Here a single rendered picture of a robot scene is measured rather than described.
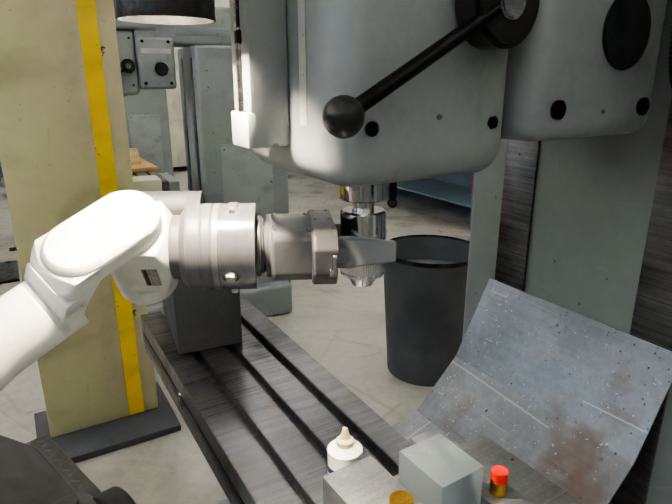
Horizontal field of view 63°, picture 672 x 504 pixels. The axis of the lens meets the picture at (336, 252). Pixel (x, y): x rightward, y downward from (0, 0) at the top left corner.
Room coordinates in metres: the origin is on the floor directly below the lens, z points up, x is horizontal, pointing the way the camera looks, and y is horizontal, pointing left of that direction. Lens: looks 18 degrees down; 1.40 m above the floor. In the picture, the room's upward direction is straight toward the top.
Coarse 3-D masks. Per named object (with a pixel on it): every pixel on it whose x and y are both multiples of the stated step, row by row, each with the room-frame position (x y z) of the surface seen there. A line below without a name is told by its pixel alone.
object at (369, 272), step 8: (344, 224) 0.54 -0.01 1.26; (352, 224) 0.53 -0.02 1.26; (360, 224) 0.53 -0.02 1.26; (368, 224) 0.53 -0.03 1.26; (376, 224) 0.53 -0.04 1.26; (384, 224) 0.55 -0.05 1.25; (344, 232) 0.54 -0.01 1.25; (352, 232) 0.53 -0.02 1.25; (360, 232) 0.53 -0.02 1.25; (368, 232) 0.53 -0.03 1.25; (376, 232) 0.53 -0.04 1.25; (384, 232) 0.55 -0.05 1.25; (376, 264) 0.54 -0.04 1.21; (384, 264) 0.55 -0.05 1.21; (344, 272) 0.54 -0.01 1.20; (352, 272) 0.53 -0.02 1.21; (360, 272) 0.53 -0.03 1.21; (368, 272) 0.53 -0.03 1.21; (376, 272) 0.54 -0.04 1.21; (384, 272) 0.55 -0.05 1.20
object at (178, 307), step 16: (176, 288) 0.91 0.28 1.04; (176, 304) 0.91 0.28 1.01; (192, 304) 0.92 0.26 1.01; (208, 304) 0.93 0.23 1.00; (224, 304) 0.94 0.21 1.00; (176, 320) 0.90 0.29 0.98; (192, 320) 0.92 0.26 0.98; (208, 320) 0.93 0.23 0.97; (224, 320) 0.94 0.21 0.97; (240, 320) 0.95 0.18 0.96; (176, 336) 0.91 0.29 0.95; (192, 336) 0.91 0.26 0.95; (208, 336) 0.93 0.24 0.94; (224, 336) 0.94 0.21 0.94; (240, 336) 0.95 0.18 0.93
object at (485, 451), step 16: (432, 432) 0.52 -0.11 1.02; (464, 448) 0.55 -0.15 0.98; (480, 448) 0.55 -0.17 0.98; (496, 448) 0.55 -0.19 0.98; (496, 464) 0.52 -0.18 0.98; (512, 464) 0.52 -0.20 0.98; (512, 480) 0.49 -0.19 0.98; (528, 480) 0.49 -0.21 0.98; (544, 480) 0.49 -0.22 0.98; (512, 496) 0.42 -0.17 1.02; (528, 496) 0.47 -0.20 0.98; (544, 496) 0.47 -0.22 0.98; (560, 496) 0.47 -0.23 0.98
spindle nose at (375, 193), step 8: (376, 184) 0.53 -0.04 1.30; (384, 184) 0.54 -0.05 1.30; (344, 192) 0.54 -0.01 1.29; (352, 192) 0.53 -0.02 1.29; (360, 192) 0.53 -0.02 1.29; (368, 192) 0.53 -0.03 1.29; (376, 192) 0.53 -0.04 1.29; (384, 192) 0.54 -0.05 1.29; (344, 200) 0.54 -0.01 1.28; (352, 200) 0.53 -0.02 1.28; (360, 200) 0.53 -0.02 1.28; (368, 200) 0.53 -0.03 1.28; (376, 200) 0.53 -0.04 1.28
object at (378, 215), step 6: (342, 210) 0.55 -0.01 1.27; (348, 210) 0.55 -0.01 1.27; (354, 210) 0.55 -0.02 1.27; (372, 210) 0.55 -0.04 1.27; (378, 210) 0.55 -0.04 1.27; (384, 210) 0.55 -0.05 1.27; (342, 216) 0.55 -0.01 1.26; (348, 216) 0.54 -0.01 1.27; (354, 216) 0.53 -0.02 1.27; (360, 216) 0.53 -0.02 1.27; (366, 216) 0.53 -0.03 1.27; (372, 216) 0.53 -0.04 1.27; (378, 216) 0.54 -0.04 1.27; (384, 216) 0.54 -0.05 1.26; (348, 222) 0.54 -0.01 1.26; (354, 222) 0.53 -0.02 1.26; (360, 222) 0.53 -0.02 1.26; (366, 222) 0.53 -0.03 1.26; (372, 222) 0.53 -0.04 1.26; (378, 222) 0.54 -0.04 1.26
